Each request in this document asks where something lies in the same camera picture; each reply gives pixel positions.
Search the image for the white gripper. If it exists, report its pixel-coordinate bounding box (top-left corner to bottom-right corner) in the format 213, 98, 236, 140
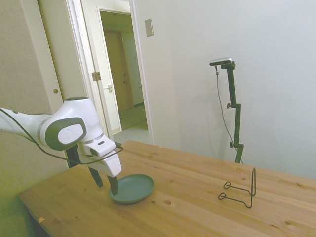
79, 145, 122, 197

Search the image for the teal round plate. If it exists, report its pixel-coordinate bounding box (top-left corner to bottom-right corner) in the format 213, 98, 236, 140
109, 174, 155, 205

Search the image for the white open door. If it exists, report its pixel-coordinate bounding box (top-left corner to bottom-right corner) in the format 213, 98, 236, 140
81, 0, 122, 136

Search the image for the brown wooden hallway door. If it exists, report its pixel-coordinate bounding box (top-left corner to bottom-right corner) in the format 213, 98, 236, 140
104, 30, 135, 112

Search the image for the wrist camera with black bracket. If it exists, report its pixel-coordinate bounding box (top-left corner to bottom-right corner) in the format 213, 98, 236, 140
65, 147, 81, 170

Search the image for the black jointed camera stand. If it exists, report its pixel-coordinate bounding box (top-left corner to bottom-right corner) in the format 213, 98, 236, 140
221, 62, 245, 164

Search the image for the black wire plate stand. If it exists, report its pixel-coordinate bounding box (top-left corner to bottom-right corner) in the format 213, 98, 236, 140
217, 167, 257, 209

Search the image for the beige wall switch plate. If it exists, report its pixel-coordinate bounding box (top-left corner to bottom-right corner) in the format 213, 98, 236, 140
144, 18, 154, 38

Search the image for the silver exterior camera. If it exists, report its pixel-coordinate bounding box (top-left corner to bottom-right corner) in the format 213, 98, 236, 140
209, 57, 234, 67

